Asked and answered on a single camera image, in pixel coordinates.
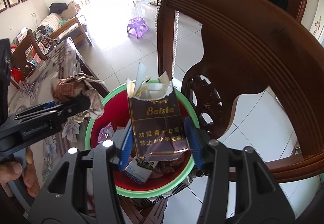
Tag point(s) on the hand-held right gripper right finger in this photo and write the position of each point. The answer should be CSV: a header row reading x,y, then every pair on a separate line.
x,y
192,143

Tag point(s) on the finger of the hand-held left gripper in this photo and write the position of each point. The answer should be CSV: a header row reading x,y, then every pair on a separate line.
x,y
48,105
73,107

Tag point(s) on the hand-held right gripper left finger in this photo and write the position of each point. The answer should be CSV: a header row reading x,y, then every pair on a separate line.
x,y
126,148

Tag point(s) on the brown paper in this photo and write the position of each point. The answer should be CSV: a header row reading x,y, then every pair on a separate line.
x,y
76,87

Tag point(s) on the green-rimmed red bin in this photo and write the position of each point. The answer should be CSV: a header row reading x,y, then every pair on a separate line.
x,y
119,112

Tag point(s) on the dark cigarette pack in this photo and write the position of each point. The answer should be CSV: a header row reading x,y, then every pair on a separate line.
x,y
157,125

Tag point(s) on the person's left hand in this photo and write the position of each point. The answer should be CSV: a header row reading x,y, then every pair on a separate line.
x,y
12,170

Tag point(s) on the pink plastic wrapper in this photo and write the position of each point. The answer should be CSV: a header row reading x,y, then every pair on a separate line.
x,y
106,134

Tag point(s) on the white milk carton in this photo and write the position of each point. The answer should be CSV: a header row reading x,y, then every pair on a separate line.
x,y
138,172

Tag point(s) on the red plastic bag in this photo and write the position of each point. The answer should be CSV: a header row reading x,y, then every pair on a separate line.
x,y
16,74

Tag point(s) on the magazine rack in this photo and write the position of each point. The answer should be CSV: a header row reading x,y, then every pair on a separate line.
x,y
44,42

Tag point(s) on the wooden dining chair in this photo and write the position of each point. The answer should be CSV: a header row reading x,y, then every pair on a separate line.
x,y
33,44

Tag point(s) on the wooden sofa with cushions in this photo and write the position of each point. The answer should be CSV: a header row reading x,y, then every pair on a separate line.
x,y
53,20

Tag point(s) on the black bag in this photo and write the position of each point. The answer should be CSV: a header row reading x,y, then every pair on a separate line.
x,y
58,7

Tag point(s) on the purple plastic stool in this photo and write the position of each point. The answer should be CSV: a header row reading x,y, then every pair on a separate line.
x,y
136,22

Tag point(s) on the carved wooden chair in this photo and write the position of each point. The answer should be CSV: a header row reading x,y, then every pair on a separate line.
x,y
240,36

